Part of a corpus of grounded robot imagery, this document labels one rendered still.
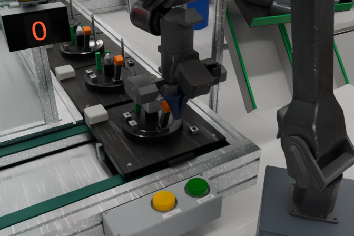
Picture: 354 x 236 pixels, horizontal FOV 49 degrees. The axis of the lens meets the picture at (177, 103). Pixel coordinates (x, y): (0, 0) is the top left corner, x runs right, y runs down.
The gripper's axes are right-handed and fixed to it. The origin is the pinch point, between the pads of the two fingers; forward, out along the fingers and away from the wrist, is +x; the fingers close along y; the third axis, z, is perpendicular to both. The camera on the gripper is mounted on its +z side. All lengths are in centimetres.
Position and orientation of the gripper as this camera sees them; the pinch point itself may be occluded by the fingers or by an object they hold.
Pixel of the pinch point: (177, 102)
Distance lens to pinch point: 73.8
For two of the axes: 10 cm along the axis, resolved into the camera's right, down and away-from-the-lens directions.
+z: 5.0, 4.5, -7.4
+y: 8.7, -2.5, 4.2
